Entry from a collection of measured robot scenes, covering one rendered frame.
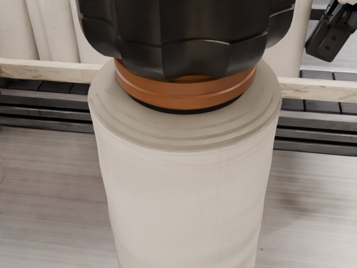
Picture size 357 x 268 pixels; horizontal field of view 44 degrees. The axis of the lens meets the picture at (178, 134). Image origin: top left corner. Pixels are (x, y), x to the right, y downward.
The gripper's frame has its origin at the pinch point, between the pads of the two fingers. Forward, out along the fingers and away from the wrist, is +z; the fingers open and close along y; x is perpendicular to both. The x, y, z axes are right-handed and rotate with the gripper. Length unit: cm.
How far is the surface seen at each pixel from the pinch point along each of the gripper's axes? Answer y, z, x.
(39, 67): 4.6, 13.5, -28.2
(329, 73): -3.5, 5.3, 3.9
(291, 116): 5.4, 7.1, -0.5
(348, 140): 5.5, 7.3, 6.4
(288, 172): 14.2, 7.2, -1.3
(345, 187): 15.5, 5.5, 3.3
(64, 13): 1.5, 7.6, -27.3
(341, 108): 3.4, 5.1, 4.4
